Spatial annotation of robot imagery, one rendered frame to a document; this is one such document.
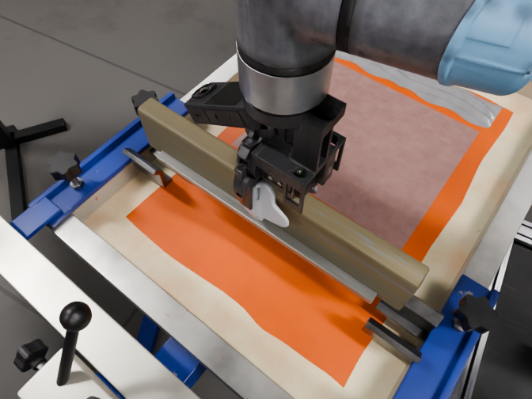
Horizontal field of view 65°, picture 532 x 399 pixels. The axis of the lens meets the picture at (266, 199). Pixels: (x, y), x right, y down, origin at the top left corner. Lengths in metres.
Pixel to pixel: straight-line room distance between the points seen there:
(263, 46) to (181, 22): 2.43
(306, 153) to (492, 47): 0.18
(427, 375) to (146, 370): 0.33
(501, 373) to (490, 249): 0.87
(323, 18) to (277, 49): 0.04
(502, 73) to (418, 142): 0.55
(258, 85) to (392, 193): 0.45
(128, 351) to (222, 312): 0.15
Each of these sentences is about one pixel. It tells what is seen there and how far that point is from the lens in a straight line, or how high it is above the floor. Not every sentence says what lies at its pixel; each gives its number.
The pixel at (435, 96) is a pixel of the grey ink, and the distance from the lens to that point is 0.88.
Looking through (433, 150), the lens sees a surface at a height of 0.96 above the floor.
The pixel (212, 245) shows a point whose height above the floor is 0.96.
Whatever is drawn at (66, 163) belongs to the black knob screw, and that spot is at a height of 1.06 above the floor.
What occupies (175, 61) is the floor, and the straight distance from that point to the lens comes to 2.45.
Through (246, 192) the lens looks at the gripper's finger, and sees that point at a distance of 0.44.
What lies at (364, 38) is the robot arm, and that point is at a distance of 0.26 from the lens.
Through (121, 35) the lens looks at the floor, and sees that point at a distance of 2.70.
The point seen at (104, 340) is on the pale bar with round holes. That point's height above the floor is 1.04.
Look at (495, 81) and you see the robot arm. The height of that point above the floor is 1.38.
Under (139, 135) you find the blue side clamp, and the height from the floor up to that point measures 1.00.
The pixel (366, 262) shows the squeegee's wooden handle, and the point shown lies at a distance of 0.46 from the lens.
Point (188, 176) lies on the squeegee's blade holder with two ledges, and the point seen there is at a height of 1.07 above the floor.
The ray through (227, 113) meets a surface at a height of 1.25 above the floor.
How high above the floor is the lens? 1.54
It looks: 58 degrees down
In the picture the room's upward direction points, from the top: straight up
